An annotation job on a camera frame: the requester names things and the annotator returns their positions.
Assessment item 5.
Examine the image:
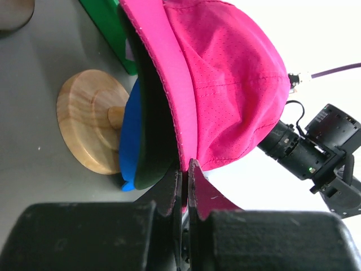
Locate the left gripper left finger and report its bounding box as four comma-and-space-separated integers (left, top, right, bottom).
135, 169, 182, 270

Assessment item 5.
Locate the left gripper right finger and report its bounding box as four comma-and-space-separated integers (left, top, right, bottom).
188, 159, 241, 270

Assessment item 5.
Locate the dark green cap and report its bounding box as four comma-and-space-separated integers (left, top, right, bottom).
118, 7, 179, 190

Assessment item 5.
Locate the blue cap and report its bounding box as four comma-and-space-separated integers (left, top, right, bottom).
119, 79, 142, 192

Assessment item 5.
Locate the magenta cap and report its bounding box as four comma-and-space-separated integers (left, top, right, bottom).
118, 0, 291, 214

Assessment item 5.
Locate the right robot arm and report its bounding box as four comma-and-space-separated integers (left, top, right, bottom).
258, 104, 360, 218

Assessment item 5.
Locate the round wooden hat stand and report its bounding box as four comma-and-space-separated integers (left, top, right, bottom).
56, 69, 129, 174

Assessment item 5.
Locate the lavender cap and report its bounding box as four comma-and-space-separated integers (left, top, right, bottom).
125, 39, 135, 62

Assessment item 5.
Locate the green plastic bin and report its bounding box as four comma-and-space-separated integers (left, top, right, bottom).
80, 0, 137, 75

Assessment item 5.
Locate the dark wooden mannequin stand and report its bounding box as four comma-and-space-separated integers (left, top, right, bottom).
0, 0, 35, 32

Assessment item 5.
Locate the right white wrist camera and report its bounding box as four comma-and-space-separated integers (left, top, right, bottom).
288, 72, 312, 94

